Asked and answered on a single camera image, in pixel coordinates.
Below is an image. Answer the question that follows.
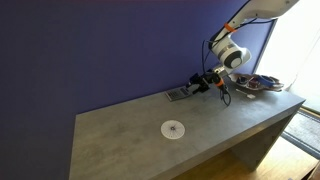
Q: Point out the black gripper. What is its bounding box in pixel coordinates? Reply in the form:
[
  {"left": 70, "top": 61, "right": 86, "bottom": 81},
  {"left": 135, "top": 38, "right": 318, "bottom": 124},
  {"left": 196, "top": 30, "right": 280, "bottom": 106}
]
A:
[{"left": 184, "top": 71, "right": 220, "bottom": 95}]

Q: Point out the grey desk calculator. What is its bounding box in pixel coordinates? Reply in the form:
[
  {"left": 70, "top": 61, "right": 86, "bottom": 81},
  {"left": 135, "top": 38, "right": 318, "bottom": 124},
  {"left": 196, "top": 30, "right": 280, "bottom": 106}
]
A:
[{"left": 164, "top": 86, "right": 194, "bottom": 103}]

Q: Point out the white round coaster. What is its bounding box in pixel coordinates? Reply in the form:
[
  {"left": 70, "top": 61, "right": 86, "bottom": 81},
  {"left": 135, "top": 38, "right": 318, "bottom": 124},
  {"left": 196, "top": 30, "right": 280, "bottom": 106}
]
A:
[{"left": 160, "top": 119, "right": 186, "bottom": 140}]

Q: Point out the small white tag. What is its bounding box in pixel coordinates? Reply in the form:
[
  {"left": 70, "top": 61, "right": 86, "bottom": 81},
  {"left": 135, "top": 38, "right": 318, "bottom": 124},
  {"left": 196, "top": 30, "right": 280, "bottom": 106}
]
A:
[{"left": 235, "top": 87, "right": 257, "bottom": 100}]

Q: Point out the brown wooden bowl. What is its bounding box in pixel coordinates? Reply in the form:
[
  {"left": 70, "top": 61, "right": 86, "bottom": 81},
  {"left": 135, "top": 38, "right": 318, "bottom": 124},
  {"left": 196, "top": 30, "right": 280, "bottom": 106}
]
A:
[{"left": 229, "top": 72, "right": 285, "bottom": 93}]

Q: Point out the grey concrete-look cabinet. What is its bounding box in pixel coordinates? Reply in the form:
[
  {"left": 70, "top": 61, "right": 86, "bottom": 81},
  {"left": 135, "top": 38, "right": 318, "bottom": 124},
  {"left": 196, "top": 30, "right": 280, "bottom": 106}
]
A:
[{"left": 68, "top": 81, "right": 307, "bottom": 180}]

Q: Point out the dark floor mat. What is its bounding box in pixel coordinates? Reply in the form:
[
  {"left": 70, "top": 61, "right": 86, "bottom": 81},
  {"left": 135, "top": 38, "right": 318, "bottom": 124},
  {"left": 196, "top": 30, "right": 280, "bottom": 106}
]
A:
[{"left": 281, "top": 107, "right": 320, "bottom": 161}]

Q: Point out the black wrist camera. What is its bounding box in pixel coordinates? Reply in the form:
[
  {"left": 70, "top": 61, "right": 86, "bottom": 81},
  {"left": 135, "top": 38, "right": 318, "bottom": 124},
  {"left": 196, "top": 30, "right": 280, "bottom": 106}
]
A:
[{"left": 188, "top": 72, "right": 205, "bottom": 85}]

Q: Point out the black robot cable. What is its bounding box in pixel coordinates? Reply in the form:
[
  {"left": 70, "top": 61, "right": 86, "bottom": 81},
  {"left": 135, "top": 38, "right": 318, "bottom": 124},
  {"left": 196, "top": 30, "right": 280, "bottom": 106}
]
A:
[{"left": 200, "top": 39, "right": 232, "bottom": 108}]

